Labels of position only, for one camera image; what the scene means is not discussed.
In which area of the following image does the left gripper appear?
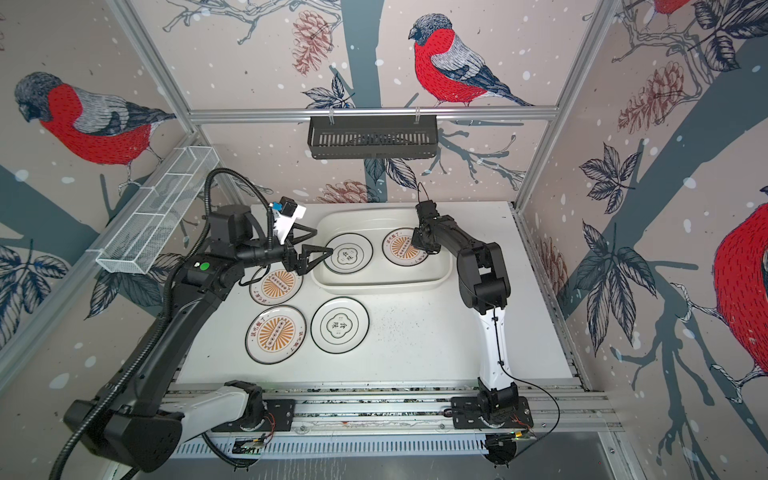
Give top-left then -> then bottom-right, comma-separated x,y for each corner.
237,222 -> 333,275

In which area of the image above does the orange sunburst plate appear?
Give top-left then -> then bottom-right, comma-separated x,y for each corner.
245,305 -> 307,365
249,266 -> 303,306
382,227 -> 428,267

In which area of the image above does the white clover plate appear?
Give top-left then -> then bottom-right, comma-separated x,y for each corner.
324,233 -> 373,275
310,297 -> 370,355

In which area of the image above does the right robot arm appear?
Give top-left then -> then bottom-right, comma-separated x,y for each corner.
411,200 -> 520,426

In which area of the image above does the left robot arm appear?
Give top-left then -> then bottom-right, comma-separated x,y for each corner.
49,197 -> 332,479

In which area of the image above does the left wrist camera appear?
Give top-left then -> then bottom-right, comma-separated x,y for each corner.
271,196 -> 306,244

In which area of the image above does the black hanging wire basket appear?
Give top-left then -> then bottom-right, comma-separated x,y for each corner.
307,115 -> 438,160

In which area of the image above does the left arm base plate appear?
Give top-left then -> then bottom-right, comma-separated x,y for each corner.
212,399 -> 296,434

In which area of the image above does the horizontal aluminium rail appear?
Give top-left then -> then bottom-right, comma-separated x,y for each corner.
187,106 -> 560,125

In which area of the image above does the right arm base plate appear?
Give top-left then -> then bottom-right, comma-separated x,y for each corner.
448,396 -> 534,430

